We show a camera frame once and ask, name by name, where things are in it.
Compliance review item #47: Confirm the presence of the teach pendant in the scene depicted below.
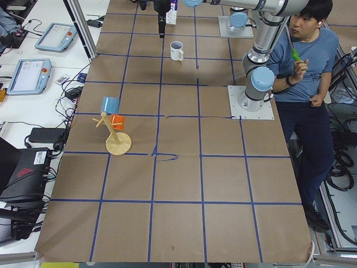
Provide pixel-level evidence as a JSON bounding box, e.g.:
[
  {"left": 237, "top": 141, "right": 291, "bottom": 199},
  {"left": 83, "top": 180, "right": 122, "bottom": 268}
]
[
  {"left": 35, "top": 22, "right": 77, "bottom": 52},
  {"left": 7, "top": 59, "right": 52, "bottom": 95}
]

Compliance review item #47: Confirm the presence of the person in blue shirt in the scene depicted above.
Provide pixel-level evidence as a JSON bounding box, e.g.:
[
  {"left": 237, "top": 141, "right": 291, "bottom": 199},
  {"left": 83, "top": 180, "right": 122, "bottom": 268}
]
[{"left": 267, "top": 1, "right": 339, "bottom": 232}]

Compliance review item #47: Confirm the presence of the black power adapter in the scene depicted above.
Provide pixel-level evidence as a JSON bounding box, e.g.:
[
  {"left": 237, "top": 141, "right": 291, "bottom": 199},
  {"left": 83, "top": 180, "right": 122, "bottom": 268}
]
[{"left": 86, "top": 20, "right": 103, "bottom": 28}]

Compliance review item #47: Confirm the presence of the black power brick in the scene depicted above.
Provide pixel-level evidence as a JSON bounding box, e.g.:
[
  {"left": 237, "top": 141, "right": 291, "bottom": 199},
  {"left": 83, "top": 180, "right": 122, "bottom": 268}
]
[{"left": 28, "top": 128, "right": 65, "bottom": 143}]

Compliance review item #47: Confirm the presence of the blue white milk carton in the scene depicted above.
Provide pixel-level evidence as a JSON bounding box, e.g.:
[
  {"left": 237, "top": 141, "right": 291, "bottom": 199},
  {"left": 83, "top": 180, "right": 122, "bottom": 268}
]
[{"left": 166, "top": 0, "right": 178, "bottom": 26}]

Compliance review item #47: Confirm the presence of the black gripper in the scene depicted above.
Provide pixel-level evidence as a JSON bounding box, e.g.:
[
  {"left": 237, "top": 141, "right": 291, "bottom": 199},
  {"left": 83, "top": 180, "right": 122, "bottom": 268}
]
[{"left": 155, "top": 0, "right": 171, "bottom": 38}]

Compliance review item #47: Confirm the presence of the person's right hand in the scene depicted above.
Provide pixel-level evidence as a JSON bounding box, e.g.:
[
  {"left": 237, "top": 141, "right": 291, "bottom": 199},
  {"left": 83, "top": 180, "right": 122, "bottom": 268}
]
[{"left": 290, "top": 59, "right": 309, "bottom": 84}]

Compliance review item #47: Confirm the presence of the white HOME mug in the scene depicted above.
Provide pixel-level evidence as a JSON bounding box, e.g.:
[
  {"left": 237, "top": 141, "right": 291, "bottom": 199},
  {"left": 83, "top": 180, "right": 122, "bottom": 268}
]
[{"left": 170, "top": 41, "right": 184, "bottom": 61}]

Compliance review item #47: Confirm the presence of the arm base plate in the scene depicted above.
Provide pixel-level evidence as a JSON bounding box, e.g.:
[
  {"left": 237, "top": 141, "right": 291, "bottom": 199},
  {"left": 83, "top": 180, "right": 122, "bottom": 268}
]
[
  {"left": 228, "top": 85, "right": 274, "bottom": 120},
  {"left": 218, "top": 15, "right": 254, "bottom": 39}
]

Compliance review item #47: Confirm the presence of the orange mug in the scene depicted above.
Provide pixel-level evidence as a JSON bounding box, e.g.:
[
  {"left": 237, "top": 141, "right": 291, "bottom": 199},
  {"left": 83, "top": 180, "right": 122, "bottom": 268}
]
[{"left": 110, "top": 114, "right": 125, "bottom": 131}]

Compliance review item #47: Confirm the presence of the aluminium frame post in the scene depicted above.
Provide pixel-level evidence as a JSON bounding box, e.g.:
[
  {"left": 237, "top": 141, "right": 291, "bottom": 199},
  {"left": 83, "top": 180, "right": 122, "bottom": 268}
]
[{"left": 63, "top": 0, "right": 97, "bottom": 59}]

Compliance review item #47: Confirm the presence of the teach pendant lower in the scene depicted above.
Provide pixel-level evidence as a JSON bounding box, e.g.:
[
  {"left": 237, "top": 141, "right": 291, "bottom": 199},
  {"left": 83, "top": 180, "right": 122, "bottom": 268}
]
[{"left": 7, "top": 59, "right": 52, "bottom": 95}]

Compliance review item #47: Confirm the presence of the teach pendant upper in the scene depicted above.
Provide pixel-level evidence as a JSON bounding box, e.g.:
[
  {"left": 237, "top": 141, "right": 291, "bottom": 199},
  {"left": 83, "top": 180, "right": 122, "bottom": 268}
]
[{"left": 35, "top": 22, "right": 77, "bottom": 52}]

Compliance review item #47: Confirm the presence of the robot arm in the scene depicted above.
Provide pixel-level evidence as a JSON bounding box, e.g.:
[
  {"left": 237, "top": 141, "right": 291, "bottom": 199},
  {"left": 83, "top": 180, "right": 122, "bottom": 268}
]
[
  {"left": 228, "top": 7, "right": 248, "bottom": 30},
  {"left": 184, "top": 0, "right": 308, "bottom": 112}
]

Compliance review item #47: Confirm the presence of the black computer case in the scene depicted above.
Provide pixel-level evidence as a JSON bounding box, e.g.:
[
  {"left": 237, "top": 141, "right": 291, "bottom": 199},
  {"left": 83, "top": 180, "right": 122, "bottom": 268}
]
[{"left": 1, "top": 147, "right": 52, "bottom": 204}]

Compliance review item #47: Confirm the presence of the blue mug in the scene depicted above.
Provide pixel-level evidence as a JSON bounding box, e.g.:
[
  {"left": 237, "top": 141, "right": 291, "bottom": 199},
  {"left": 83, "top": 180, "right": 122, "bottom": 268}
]
[{"left": 101, "top": 96, "right": 120, "bottom": 114}]

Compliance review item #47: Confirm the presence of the small remote control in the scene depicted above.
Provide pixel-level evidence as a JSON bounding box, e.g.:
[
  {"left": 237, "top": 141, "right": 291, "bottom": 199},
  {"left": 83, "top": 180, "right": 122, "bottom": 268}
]
[{"left": 55, "top": 74, "right": 70, "bottom": 85}]

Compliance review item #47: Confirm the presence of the person's left hand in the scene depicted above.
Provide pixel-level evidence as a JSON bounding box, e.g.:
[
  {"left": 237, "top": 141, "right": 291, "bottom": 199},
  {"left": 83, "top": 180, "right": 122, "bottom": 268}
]
[{"left": 309, "top": 94, "right": 325, "bottom": 108}]

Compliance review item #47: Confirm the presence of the wooden mug tree stand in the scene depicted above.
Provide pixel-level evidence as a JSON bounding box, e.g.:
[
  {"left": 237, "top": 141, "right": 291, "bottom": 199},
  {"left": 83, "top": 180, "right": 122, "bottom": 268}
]
[{"left": 93, "top": 112, "right": 132, "bottom": 155}]

